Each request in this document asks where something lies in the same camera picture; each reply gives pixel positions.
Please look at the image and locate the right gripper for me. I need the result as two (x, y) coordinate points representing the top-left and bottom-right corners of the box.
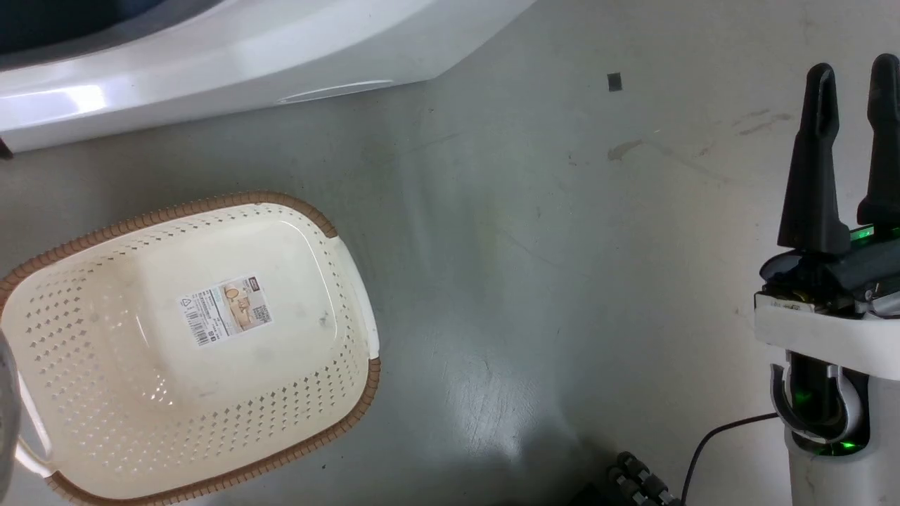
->
(753, 53), (900, 382)

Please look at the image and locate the white washing machine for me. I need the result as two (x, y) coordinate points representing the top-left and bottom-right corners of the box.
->
(0, 0), (539, 155)

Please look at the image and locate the cream perforated laundry basket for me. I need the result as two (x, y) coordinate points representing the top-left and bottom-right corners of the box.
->
(0, 191), (383, 506)

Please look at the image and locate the dark washing machine drum opening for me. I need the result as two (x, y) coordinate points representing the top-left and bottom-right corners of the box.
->
(0, 0), (227, 72)

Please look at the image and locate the printed product label sticker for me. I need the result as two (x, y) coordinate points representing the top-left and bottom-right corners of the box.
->
(177, 275), (274, 349)

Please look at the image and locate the thin black cable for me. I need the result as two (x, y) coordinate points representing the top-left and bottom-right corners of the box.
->
(678, 413), (781, 506)

